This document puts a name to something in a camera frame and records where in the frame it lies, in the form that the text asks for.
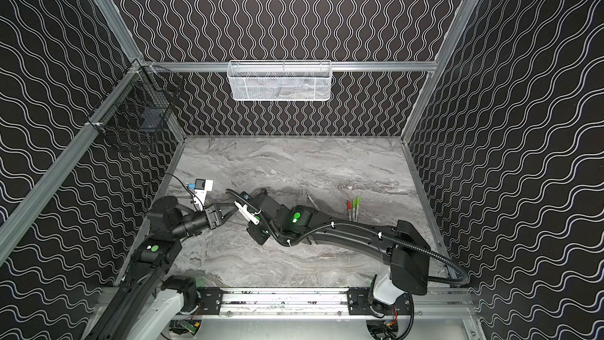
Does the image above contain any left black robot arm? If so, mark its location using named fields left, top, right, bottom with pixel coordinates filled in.
left=86, top=196, right=237, bottom=339

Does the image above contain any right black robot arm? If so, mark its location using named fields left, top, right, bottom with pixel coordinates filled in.
left=243, top=190, right=430, bottom=305

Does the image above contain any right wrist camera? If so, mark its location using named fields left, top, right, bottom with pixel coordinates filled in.
left=234, top=201, right=260, bottom=225

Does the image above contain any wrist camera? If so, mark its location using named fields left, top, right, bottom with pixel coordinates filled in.
left=187, top=179, right=214, bottom=210
left=234, top=201, right=260, bottom=225

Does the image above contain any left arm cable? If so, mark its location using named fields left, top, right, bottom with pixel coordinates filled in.
left=164, top=172, right=204, bottom=211

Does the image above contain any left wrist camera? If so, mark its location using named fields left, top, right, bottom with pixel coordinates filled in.
left=187, top=179, right=214, bottom=210

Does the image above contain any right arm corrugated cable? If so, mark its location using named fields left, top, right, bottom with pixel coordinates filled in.
left=225, top=188, right=470, bottom=287

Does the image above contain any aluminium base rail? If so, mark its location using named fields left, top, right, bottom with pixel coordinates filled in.
left=126, top=286, right=473, bottom=320

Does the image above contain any black wire mesh basket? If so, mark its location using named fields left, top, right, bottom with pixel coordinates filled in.
left=93, top=65, right=185, bottom=154

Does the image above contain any white wire mesh basket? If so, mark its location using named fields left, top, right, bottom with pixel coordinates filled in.
left=226, top=60, right=333, bottom=102

